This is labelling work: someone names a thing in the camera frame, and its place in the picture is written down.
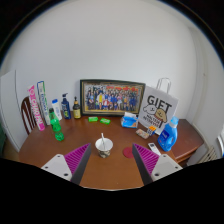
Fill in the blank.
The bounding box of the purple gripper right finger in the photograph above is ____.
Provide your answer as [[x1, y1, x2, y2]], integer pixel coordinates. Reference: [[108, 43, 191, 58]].
[[132, 144, 182, 185]]

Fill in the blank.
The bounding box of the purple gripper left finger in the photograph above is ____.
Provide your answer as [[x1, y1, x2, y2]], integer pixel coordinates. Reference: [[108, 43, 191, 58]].
[[42, 143, 91, 185]]

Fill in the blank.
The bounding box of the green plastic bottle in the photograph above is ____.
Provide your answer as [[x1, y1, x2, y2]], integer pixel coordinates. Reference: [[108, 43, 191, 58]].
[[49, 108, 64, 141]]

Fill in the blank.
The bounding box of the white remote control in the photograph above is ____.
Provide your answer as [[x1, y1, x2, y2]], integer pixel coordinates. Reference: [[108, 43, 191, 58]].
[[148, 143, 161, 156]]

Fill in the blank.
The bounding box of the red round coaster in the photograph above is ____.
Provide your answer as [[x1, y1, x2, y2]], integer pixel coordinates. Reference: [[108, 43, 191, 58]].
[[123, 147, 133, 158]]

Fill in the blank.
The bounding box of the blue detergent bottle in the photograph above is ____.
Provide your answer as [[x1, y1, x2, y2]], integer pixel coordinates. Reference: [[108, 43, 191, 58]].
[[158, 117, 179, 152]]

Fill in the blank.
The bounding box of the colourful cube toy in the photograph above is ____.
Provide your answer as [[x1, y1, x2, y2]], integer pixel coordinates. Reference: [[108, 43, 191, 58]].
[[147, 126, 156, 136]]

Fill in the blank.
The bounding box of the paper cup with pattern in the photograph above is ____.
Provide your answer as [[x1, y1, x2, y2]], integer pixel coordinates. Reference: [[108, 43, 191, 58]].
[[95, 138, 113, 158]]

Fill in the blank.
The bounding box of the white spoon in cup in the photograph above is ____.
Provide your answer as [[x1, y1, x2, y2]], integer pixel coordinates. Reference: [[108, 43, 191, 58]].
[[101, 133, 106, 151]]

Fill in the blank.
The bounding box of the left green small pack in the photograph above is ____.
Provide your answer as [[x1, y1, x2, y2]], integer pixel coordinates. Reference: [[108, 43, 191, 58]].
[[88, 117, 98, 122]]

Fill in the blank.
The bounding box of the green small pack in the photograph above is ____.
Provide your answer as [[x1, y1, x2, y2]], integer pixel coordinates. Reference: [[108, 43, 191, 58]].
[[88, 117, 98, 122], [100, 118, 111, 124]]

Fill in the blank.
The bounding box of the right green small pack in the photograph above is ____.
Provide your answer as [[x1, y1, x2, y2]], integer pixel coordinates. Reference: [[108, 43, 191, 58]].
[[100, 118, 111, 124]]

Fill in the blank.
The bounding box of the white lotion bottle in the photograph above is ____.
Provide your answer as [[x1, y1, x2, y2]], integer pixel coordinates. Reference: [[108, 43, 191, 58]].
[[52, 99, 62, 121]]

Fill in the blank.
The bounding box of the white gift paper bag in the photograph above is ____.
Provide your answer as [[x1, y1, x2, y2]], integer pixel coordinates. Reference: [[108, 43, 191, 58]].
[[138, 78, 178, 134]]

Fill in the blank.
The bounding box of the amber pump bottle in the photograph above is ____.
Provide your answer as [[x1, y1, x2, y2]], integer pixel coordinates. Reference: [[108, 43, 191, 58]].
[[73, 96, 81, 119]]

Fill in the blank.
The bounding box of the dark blue pump bottle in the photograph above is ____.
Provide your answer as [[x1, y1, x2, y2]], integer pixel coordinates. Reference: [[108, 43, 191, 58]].
[[61, 93, 71, 119]]

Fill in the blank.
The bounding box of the white radiator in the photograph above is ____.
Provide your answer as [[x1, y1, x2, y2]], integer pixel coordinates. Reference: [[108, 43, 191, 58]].
[[199, 146, 217, 163]]

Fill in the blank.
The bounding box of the wooden chair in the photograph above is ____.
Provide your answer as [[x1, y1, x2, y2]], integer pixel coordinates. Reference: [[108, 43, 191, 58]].
[[21, 97, 36, 134]]

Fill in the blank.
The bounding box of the framed group photo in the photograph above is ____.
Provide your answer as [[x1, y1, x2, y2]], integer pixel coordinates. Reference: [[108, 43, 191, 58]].
[[80, 79, 145, 116]]

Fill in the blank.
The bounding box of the pink toothpaste box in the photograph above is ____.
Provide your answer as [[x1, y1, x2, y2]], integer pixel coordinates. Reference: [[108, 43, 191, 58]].
[[28, 85, 45, 131]]

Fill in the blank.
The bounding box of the green white toothpaste box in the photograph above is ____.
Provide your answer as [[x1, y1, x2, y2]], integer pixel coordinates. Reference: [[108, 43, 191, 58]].
[[37, 81, 50, 125]]

